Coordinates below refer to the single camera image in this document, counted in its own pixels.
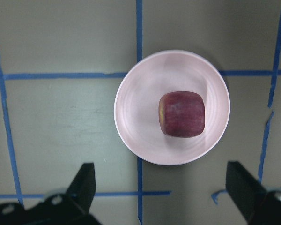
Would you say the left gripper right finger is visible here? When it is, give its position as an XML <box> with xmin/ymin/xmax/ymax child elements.
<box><xmin>225</xmin><ymin>161</ymin><xmax>267</xmax><ymax>222</ymax></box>

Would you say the pink plate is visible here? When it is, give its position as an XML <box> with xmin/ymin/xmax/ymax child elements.
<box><xmin>114</xmin><ymin>50</ymin><xmax>230</xmax><ymax>165</ymax></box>

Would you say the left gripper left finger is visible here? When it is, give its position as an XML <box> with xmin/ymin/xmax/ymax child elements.
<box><xmin>66</xmin><ymin>163</ymin><xmax>95</xmax><ymax>213</ymax></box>

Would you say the red apple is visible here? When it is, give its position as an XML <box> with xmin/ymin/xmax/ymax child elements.
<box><xmin>158</xmin><ymin>91</ymin><xmax>205</xmax><ymax>138</ymax></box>

